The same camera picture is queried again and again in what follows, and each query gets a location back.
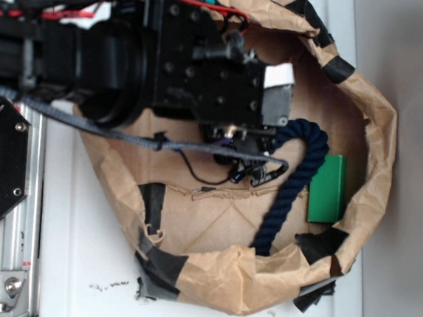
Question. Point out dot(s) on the green box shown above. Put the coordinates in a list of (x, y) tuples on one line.
[(327, 191)]

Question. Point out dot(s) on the aluminium extrusion rail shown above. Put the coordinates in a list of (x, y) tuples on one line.
[(22, 225)]

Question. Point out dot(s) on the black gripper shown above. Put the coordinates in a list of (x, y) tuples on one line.
[(197, 74)]

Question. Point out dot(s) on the metal corner bracket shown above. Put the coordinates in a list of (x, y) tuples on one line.
[(14, 293)]

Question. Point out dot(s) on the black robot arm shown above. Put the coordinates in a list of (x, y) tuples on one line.
[(117, 58)]

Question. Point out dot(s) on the brown paper bag bin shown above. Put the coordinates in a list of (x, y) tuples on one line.
[(194, 246)]

